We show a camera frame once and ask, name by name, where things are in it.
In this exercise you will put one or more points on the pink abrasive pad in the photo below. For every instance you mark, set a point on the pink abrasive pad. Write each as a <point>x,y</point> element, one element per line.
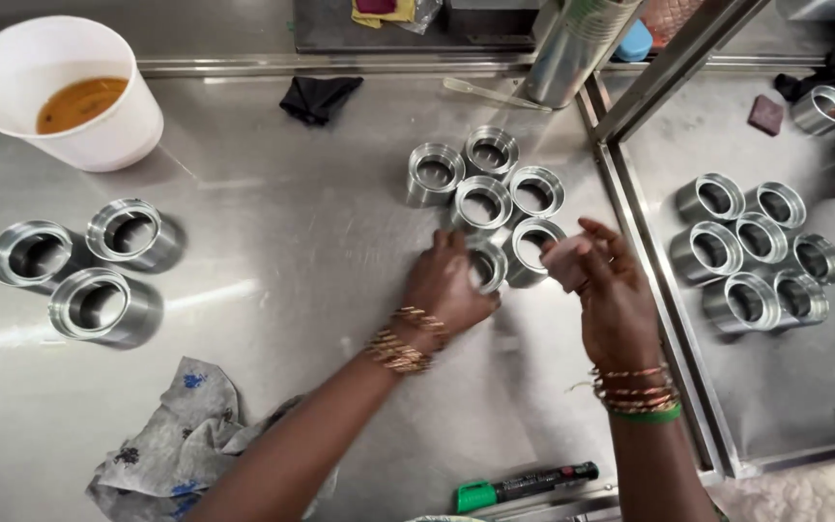
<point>566,265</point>

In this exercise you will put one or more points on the person's left hand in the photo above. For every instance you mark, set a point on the person's left hand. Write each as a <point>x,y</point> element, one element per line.
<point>443,286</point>

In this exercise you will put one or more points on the metal table divider rail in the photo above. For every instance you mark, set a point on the metal table divider rail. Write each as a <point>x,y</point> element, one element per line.
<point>649,275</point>

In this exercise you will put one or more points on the dark metal tray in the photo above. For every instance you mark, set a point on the dark metal tray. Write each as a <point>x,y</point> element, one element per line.
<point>330,33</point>

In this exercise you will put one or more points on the white plastic bucket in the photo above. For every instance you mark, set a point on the white plastic bucket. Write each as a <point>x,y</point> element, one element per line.
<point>106,145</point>

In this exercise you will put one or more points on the group of steel rings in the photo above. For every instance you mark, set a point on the group of steel rings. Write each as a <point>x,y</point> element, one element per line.
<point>686,199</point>

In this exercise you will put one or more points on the green and black marker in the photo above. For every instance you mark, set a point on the green and black marker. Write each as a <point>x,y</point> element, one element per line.
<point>526,484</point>

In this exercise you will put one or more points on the black cloth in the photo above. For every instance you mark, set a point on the black cloth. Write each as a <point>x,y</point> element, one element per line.
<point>316,98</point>
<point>834,72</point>

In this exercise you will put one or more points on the gold and green bangles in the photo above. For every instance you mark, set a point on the gold and green bangles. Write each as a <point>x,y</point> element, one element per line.
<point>635,397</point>

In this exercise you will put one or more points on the blue plastic container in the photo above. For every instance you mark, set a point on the blue plastic container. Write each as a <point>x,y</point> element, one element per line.
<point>633,43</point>

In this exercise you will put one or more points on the person's right hand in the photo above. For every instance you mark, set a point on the person's right hand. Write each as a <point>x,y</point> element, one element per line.
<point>617,312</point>

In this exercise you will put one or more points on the orange liquid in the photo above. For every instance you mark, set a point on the orange liquid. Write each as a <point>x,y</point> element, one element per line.
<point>80,105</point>

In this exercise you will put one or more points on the slanted metal frame post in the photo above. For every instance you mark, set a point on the slanted metal frame post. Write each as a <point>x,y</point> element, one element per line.
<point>671,62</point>

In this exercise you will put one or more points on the cluster of steel rings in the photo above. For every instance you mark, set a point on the cluster of steel rings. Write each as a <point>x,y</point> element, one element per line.
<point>417,190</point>

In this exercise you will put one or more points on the grey cloth with blue stains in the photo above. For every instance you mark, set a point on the grey cloth with blue stains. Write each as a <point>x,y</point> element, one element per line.
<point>185,435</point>

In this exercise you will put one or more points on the clear plastic bag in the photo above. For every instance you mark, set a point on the clear plastic bag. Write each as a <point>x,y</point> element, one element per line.
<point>426,13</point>

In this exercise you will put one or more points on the large metal cylinder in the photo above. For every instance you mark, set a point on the large metal cylinder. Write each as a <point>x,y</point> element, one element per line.
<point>570,54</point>

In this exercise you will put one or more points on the clear plastic pipette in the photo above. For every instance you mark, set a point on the clear plastic pipette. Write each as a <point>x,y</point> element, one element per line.
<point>493,94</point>

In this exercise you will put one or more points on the pink mesh item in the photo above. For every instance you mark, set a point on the pink mesh item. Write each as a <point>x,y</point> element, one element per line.
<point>667,18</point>

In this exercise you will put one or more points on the brown abrasive pad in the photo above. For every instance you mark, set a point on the brown abrasive pad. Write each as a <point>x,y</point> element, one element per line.
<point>765,114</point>

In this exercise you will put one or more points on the yellow cloth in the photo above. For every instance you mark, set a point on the yellow cloth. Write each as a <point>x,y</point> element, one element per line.
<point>388,16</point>

